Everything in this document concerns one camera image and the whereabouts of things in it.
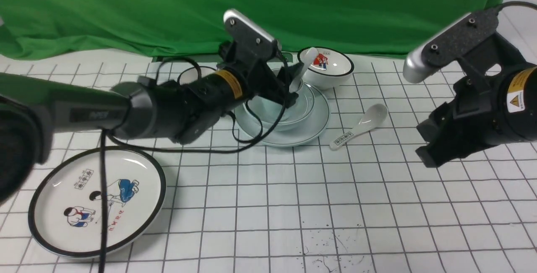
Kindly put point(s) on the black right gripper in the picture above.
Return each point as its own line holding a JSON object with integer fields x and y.
{"x": 470, "y": 123}

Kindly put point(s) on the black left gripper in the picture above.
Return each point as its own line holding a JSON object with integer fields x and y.
{"x": 248, "y": 76}

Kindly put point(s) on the pale blue shallow bowl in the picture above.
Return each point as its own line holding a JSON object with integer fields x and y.
{"x": 306, "y": 92}

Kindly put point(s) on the plain white ceramic spoon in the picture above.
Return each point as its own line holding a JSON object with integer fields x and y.
{"x": 306, "y": 58}

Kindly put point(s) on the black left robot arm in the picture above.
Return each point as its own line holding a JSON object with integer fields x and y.
{"x": 33, "y": 110}

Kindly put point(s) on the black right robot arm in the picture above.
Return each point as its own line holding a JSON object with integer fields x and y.
{"x": 518, "y": 98}

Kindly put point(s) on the black-rimmed illustrated bowl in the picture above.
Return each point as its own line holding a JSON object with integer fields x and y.
{"x": 329, "y": 69}

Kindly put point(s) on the pale blue large plate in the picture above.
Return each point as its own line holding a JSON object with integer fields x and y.
{"x": 304, "y": 133}

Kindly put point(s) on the black-rimmed white cup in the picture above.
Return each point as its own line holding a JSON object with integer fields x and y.
{"x": 192, "y": 74}

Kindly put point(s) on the green backdrop cloth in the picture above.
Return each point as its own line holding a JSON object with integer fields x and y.
{"x": 39, "y": 29}

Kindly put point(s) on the white spoon with characters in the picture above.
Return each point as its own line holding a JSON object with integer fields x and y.
{"x": 372, "y": 118}

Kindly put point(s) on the black-rimmed illustrated plate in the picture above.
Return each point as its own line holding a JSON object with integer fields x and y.
{"x": 70, "y": 208}

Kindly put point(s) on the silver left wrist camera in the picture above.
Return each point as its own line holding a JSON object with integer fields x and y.
{"x": 250, "y": 37}

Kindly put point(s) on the grey metal rail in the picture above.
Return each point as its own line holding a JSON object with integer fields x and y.
{"x": 210, "y": 58}

